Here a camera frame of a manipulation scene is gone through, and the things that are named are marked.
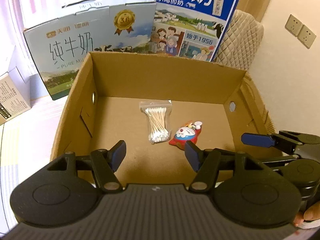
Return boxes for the person right hand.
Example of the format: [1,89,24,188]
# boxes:
[293,202,320,227]

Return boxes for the red doraemon toy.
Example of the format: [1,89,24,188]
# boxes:
[169,121,203,150]

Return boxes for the quilted beige chair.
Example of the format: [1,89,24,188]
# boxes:
[213,9,265,71]

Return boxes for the dark blue milk carton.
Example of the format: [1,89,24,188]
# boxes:
[149,0,239,62]

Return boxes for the white beige product box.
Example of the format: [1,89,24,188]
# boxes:
[0,67,31,125]

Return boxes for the cotton swabs bag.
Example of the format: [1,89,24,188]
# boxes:
[139,100,172,144]

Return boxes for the light blue milk carton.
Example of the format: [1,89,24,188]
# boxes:
[23,0,156,100]

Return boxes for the brown cardboard box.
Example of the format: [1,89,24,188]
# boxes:
[51,52,281,185]

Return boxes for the double wall socket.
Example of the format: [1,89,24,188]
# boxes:
[285,14,316,49]

